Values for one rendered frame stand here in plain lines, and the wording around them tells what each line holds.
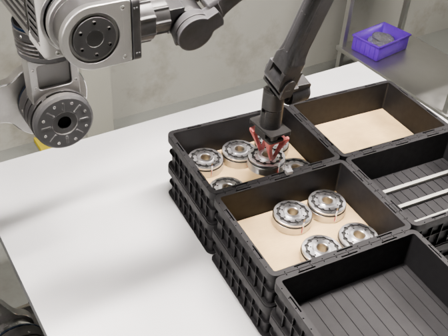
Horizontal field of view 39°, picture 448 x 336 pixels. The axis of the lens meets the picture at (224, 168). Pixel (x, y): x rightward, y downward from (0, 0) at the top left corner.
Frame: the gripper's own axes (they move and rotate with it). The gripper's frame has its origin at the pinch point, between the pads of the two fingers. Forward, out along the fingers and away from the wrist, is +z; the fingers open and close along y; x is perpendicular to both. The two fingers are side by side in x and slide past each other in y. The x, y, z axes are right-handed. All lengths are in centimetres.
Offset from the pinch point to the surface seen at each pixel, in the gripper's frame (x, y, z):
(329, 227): -5.4, -22.3, 11.7
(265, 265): 23.8, -32.3, 2.1
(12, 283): 58, 78, 94
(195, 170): 19.9, 4.5, 1.7
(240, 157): 0.6, 10.8, 8.4
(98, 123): -11, 148, 80
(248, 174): 0.7, 6.3, 11.4
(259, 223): 10.0, -12.1, 11.8
